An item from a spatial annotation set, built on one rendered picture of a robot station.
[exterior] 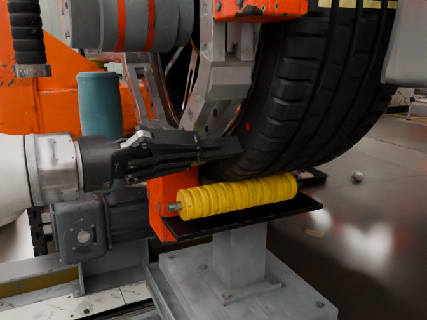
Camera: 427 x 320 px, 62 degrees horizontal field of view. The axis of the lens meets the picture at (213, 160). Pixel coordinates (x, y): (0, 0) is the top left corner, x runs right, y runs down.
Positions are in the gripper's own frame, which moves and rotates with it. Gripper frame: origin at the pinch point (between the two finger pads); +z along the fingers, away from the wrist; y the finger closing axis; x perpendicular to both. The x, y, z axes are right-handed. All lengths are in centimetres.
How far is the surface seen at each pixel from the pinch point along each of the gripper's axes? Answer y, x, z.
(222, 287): -41.1, -15.5, 10.3
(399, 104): -239, 166, 417
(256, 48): 12.2, 8.5, 4.7
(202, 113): 5.2, 3.1, -3.3
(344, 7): 22.0, 5.5, 11.6
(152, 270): -67, -2, 1
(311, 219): -99, 9, 89
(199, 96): 6.1, 5.5, -3.3
